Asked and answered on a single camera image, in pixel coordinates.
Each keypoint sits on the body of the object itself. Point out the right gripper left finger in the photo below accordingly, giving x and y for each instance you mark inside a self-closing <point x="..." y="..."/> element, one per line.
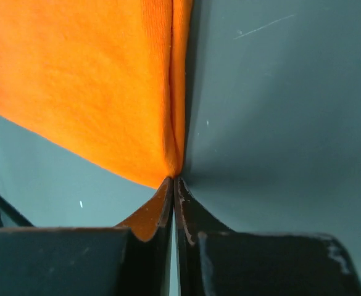
<point x="145" y="268"/>

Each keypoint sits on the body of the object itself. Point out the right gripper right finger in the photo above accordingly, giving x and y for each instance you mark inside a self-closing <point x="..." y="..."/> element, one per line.
<point x="191" y="218"/>

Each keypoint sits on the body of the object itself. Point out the orange t shirt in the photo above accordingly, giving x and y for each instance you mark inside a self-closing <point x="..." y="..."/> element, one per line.
<point x="102" y="79"/>

